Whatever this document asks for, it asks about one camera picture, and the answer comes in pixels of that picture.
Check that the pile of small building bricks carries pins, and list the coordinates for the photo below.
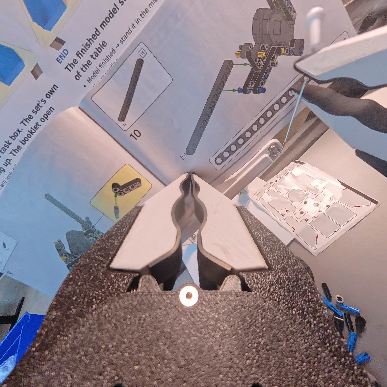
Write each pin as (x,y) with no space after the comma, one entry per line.
(348,314)

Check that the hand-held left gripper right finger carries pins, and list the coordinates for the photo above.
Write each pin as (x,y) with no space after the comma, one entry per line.
(232,239)

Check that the white book stand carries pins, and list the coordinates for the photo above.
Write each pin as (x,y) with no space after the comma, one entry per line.
(260,163)

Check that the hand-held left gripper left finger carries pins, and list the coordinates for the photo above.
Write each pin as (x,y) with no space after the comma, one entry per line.
(148,235)

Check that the blue plastic bin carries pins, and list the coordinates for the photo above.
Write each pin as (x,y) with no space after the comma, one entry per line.
(21,344)

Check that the white printed task sheet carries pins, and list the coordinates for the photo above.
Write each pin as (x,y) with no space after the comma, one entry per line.
(79,66)

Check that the instruction booklet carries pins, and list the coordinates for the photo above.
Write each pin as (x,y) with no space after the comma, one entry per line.
(181,79)

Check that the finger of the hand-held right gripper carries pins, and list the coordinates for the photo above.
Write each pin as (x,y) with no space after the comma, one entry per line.
(350,58)

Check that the clear sticker sheet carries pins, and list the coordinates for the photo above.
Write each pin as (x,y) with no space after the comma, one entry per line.
(314,205)

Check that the grey desk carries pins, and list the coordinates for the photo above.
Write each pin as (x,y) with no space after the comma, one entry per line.
(350,266)

